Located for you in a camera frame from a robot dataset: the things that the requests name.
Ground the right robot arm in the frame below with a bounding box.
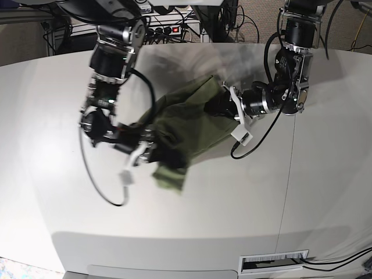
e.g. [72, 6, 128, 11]
[62, 1, 187, 169]

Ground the white desk frame with cables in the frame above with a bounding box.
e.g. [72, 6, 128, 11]
[43, 0, 262, 56]

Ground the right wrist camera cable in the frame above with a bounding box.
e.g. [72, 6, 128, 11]
[77, 124, 131, 207]

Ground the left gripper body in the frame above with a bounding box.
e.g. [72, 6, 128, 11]
[222, 83, 276, 131]

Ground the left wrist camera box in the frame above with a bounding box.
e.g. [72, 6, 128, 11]
[231, 125, 253, 146]

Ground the yellow cable on floor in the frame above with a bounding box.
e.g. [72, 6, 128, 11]
[350, 8, 372, 52]

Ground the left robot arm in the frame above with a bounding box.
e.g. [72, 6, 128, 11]
[204, 1, 328, 120]

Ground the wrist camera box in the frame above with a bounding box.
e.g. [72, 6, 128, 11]
[119, 169, 134, 187]
[231, 125, 253, 146]

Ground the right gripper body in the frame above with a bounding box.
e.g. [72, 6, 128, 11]
[114, 127, 158, 171]

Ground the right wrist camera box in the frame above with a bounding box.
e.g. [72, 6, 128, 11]
[119, 169, 134, 187]

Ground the black cable at grommet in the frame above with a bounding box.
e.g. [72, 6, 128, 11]
[302, 247, 372, 271]

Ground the green T-shirt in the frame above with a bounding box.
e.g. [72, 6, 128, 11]
[152, 76, 238, 192]

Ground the table cable grommet slot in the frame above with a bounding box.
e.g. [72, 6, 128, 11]
[238, 250, 309, 275]

